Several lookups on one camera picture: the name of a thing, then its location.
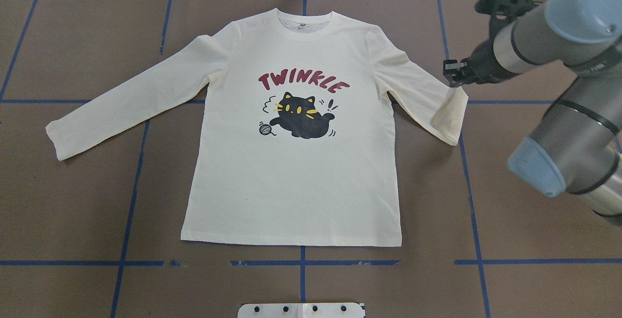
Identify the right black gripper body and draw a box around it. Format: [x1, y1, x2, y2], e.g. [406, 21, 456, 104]
[463, 40, 501, 85]

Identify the cream long-sleeve cat shirt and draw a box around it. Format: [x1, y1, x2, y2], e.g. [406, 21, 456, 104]
[45, 9, 468, 247]

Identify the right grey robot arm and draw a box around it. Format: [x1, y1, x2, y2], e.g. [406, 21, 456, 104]
[443, 0, 622, 226]

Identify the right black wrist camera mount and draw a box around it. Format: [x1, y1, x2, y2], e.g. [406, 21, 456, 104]
[474, 0, 540, 28]

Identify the white metal base plate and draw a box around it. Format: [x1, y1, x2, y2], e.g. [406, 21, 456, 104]
[237, 302, 366, 318]

